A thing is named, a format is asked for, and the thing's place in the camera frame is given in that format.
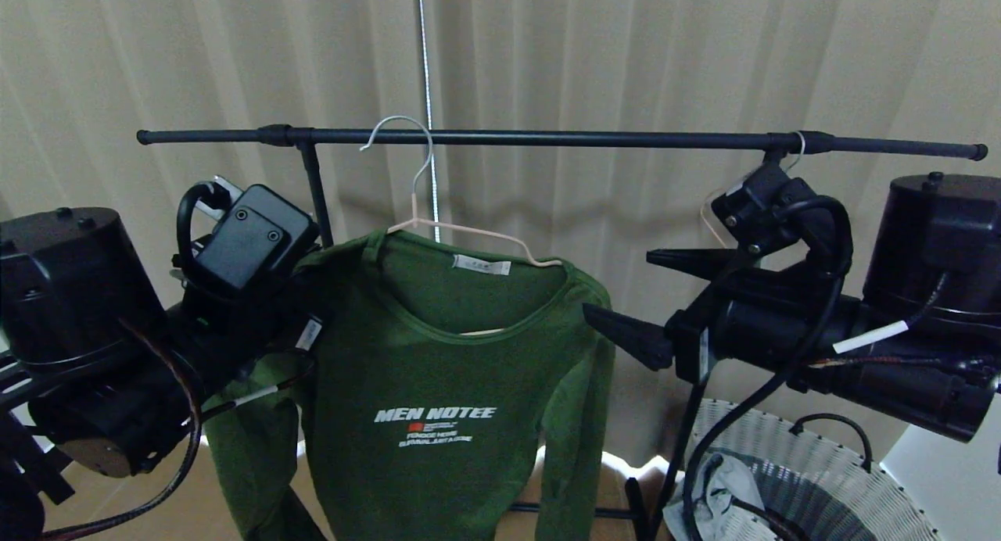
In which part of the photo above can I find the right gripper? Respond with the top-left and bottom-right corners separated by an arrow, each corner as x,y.
583,247 -> 865,385

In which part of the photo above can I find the black clothes rack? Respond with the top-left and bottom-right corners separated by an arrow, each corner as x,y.
137,124 -> 988,541

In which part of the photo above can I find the white laundry basket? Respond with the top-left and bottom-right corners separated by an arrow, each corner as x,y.
665,400 -> 943,541

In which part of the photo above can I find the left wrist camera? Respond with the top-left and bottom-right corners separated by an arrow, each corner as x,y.
188,175 -> 321,296

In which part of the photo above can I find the black cable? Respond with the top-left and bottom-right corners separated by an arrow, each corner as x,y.
176,181 -> 231,272
682,195 -> 855,541

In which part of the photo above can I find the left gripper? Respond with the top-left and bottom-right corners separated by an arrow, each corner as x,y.
168,267 -> 323,393

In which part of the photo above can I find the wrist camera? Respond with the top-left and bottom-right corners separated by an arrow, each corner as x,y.
710,162 -> 830,280
188,175 -> 321,296

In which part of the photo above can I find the green long-sleeved shirt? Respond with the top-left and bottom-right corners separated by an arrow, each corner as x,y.
205,230 -> 616,541

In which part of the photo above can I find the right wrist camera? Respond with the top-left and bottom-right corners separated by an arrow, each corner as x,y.
710,162 -> 830,280

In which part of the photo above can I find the beige curtain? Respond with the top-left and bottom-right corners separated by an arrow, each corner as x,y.
0,0 -> 1001,468

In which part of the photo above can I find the pink clothes hanger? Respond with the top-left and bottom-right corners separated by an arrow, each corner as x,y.
360,116 -> 564,339
700,131 -> 806,249

